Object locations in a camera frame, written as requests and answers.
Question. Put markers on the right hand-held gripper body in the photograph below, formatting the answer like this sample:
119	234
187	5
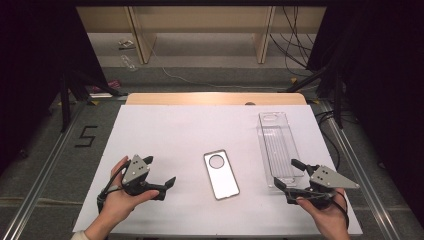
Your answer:
328	178

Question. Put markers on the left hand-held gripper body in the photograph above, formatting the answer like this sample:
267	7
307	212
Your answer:
135	171

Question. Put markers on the clear plastic holder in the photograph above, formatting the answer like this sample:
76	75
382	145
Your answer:
278	146

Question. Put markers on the grey phone case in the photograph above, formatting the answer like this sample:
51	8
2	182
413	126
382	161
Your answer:
222	181

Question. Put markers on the person's left hand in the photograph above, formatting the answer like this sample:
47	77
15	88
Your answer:
116	205

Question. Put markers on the person's right hand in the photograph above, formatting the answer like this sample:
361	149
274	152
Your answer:
330	223

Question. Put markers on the black metal stand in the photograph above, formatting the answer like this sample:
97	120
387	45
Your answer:
338	106
65	106

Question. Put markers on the white flat board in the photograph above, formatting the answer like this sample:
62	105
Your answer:
100	95

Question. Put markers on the pink object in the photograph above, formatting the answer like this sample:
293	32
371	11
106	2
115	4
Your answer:
111	85

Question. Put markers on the clear plastic piece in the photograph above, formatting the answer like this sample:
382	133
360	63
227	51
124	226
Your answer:
129	63

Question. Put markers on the dark curtain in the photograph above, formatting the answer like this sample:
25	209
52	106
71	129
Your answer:
383	83
33	66

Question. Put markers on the small grey clutter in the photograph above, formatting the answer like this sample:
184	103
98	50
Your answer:
126	44

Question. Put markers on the light wooden shelf unit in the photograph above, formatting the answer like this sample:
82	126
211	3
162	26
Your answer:
200	20

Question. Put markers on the metal floor rail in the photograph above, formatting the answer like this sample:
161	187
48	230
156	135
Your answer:
363	176
40	186

